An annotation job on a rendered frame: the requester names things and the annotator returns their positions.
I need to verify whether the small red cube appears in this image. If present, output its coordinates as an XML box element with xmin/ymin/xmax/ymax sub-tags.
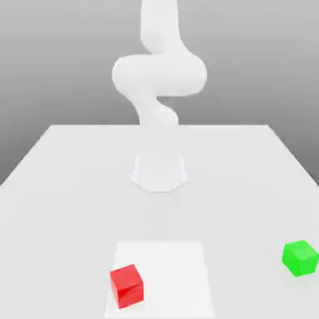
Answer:
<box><xmin>109</xmin><ymin>264</ymin><xmax>145</xmax><ymax>310</ymax></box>

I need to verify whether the small green cube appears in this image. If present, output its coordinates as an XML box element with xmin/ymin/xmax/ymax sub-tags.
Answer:
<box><xmin>281</xmin><ymin>239</ymin><xmax>319</xmax><ymax>278</ymax></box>

